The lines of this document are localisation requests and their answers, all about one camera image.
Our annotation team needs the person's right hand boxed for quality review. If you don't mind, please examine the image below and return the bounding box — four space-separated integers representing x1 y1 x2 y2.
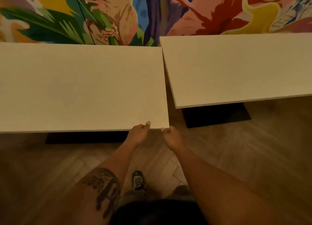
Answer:
161 126 185 152

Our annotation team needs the thin black cable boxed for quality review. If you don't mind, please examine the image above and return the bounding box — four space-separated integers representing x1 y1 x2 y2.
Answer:
70 0 96 45

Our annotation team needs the person's left forearm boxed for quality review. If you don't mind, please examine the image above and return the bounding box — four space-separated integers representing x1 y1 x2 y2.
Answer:
55 142 138 225

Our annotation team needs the person's left hand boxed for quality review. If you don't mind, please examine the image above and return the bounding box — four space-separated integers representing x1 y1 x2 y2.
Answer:
125 121 151 148

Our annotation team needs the person's right forearm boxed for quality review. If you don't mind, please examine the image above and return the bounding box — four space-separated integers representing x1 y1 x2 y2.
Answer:
173 144 283 225

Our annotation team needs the black desk base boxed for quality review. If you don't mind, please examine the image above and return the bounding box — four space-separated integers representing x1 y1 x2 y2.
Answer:
45 131 130 145
181 102 252 129

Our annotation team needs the dark patterned left shoe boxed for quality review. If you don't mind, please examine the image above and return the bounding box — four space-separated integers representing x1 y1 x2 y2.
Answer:
132 170 146 192

